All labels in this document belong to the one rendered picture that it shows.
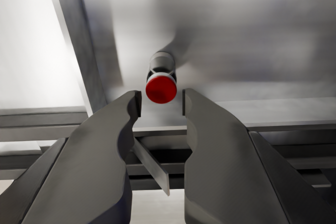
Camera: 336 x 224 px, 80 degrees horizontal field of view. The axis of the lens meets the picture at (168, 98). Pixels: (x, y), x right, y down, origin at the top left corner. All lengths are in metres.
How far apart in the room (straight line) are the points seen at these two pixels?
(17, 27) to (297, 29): 0.22
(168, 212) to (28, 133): 0.21
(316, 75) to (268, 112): 0.05
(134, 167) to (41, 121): 0.10
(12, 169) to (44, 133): 0.07
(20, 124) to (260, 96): 0.22
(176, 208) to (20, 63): 0.26
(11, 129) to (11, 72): 0.05
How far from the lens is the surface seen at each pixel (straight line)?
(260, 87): 0.20
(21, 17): 0.20
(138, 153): 0.21
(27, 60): 0.21
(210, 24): 0.17
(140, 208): 0.33
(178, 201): 0.31
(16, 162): 0.28
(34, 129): 0.22
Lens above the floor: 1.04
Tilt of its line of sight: 58 degrees down
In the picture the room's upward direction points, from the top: 179 degrees clockwise
